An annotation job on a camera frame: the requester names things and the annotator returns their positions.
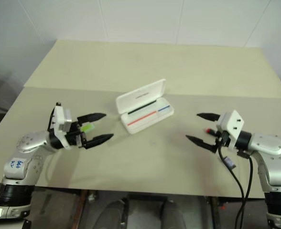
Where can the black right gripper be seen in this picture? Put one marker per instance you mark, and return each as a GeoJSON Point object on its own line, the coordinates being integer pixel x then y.
{"type": "Point", "coordinates": [217, 141]}

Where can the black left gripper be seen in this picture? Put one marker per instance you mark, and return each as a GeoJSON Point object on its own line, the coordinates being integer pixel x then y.
{"type": "Point", "coordinates": [74, 138]}

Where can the red marker pen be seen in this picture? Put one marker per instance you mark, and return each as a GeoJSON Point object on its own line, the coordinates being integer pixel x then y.
{"type": "Point", "coordinates": [207, 130]}

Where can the light green eraser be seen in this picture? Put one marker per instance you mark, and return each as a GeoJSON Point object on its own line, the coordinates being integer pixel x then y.
{"type": "Point", "coordinates": [86, 128]}

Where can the white plastic pencil case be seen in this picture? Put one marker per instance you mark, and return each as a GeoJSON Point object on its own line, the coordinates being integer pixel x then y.
{"type": "Point", "coordinates": [152, 91]}

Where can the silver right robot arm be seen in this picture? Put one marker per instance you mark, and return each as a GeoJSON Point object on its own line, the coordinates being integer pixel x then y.
{"type": "Point", "coordinates": [269, 143]}

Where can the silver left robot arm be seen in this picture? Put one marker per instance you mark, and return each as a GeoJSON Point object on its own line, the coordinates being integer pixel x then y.
{"type": "Point", "coordinates": [30, 143]}

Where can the dark rounded shape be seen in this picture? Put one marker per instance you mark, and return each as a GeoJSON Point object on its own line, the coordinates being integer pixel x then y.
{"type": "Point", "coordinates": [115, 214]}
{"type": "Point", "coordinates": [174, 214]}

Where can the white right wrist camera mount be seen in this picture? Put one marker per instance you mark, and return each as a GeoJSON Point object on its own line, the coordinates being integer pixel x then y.
{"type": "Point", "coordinates": [233, 124]}

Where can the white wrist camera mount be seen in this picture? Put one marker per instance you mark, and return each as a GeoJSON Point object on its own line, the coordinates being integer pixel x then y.
{"type": "Point", "coordinates": [233, 124]}
{"type": "Point", "coordinates": [59, 133]}

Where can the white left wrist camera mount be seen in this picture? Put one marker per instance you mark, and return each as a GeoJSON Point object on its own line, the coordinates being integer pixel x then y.
{"type": "Point", "coordinates": [59, 133]}

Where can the brown table frame leg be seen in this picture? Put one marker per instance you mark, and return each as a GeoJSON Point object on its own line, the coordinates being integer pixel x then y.
{"type": "Point", "coordinates": [82, 205]}

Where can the black table frame leg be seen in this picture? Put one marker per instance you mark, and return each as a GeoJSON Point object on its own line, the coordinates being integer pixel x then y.
{"type": "Point", "coordinates": [214, 212]}

